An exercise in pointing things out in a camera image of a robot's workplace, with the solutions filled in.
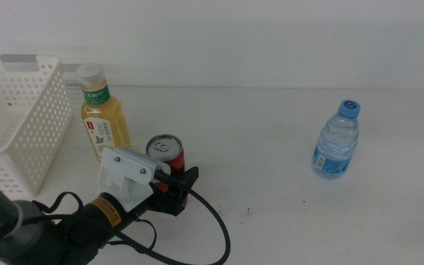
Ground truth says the red soda can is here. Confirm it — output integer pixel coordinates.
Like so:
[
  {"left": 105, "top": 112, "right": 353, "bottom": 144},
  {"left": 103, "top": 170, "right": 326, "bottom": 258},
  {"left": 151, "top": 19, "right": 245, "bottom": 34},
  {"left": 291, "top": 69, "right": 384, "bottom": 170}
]
[{"left": 145, "top": 133, "right": 189, "bottom": 209}]

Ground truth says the thin black left gripper wire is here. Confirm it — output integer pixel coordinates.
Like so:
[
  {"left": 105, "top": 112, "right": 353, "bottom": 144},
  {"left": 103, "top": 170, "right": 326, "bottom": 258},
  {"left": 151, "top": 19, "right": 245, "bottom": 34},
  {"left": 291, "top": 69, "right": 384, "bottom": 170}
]
[{"left": 116, "top": 216, "right": 158, "bottom": 253}]

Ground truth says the white perforated plastic basket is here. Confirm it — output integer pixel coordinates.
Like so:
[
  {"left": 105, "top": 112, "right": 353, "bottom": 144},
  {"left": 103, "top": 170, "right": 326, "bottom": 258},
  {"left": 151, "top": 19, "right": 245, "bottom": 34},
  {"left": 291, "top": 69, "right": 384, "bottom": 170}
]
[{"left": 0, "top": 54, "right": 73, "bottom": 202}]

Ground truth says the grey wall trunking strip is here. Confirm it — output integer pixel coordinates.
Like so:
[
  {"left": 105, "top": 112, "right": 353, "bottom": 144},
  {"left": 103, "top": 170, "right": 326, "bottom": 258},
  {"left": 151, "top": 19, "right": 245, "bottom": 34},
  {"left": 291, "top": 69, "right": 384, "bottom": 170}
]
[{"left": 60, "top": 63, "right": 213, "bottom": 74}]

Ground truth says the black braided left camera cable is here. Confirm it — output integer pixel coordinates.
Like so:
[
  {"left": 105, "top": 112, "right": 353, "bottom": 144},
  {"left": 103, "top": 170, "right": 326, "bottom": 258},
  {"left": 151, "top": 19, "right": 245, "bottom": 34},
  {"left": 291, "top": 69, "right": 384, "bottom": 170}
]
[{"left": 0, "top": 171, "right": 232, "bottom": 265}]

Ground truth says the yellow tea bottle green label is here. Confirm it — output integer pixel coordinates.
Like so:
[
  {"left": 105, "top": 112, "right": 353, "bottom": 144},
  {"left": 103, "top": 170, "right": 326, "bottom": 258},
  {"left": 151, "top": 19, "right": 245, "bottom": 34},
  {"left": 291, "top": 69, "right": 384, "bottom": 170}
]
[{"left": 76, "top": 62, "right": 134, "bottom": 163}]

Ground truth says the clear water bottle blue cap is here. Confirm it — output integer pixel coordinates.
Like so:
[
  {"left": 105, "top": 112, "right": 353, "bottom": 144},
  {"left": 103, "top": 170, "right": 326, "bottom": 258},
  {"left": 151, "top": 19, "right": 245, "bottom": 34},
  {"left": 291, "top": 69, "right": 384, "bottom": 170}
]
[{"left": 311, "top": 99, "right": 361, "bottom": 180}]

